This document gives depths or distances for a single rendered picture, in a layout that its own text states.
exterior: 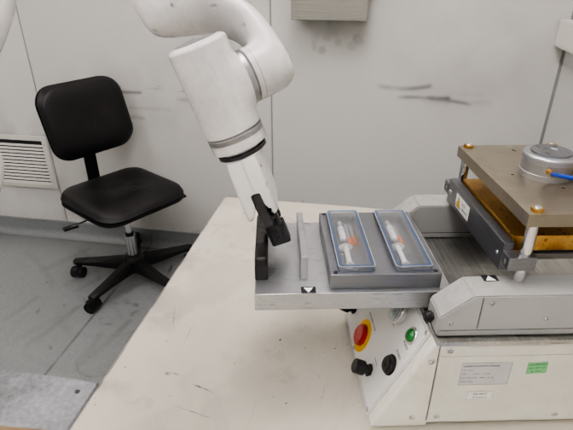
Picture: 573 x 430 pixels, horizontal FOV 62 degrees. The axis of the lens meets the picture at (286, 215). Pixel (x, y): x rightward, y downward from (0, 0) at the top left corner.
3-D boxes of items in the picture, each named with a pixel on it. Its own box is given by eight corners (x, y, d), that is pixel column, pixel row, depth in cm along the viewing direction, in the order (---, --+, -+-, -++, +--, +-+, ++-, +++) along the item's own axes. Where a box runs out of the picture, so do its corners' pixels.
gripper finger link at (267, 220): (245, 175, 71) (256, 184, 76) (259, 223, 69) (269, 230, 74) (253, 172, 71) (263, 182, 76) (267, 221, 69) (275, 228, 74)
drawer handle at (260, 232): (269, 231, 87) (268, 212, 85) (268, 280, 74) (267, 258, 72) (257, 232, 87) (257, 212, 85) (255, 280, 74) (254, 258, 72)
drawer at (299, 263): (412, 238, 92) (417, 201, 89) (449, 311, 73) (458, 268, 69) (258, 240, 92) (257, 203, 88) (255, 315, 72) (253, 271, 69)
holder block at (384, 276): (407, 223, 90) (408, 211, 88) (440, 287, 72) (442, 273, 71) (318, 224, 89) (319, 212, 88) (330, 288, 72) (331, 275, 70)
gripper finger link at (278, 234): (257, 211, 76) (273, 245, 79) (257, 220, 74) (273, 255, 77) (276, 205, 76) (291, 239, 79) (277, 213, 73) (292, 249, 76)
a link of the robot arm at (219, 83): (255, 110, 75) (201, 136, 73) (221, 26, 69) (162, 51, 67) (273, 118, 67) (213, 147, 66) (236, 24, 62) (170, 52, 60)
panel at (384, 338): (343, 300, 104) (387, 231, 96) (367, 416, 77) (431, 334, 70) (335, 297, 103) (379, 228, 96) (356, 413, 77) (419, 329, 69)
